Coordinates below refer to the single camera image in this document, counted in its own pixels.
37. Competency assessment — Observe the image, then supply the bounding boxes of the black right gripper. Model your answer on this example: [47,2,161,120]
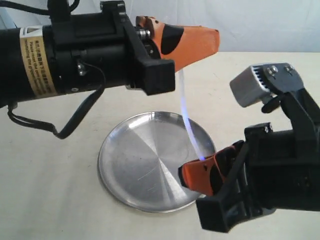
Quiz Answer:
[178,89,320,226]

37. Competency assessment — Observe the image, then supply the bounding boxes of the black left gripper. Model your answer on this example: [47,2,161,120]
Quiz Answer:
[48,0,175,96]

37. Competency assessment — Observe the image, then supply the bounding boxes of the thin translucent glow stick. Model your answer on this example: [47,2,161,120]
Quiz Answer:
[178,69,205,161]

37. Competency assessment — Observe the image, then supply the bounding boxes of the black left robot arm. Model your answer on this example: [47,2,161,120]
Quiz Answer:
[0,0,220,106]

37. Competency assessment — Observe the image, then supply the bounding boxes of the round stainless steel plate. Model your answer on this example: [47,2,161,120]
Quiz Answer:
[97,111,200,213]

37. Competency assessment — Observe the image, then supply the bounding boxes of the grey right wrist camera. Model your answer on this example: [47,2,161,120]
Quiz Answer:
[229,62,304,114]

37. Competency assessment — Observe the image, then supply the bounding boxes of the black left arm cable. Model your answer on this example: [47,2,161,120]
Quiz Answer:
[7,62,106,140]

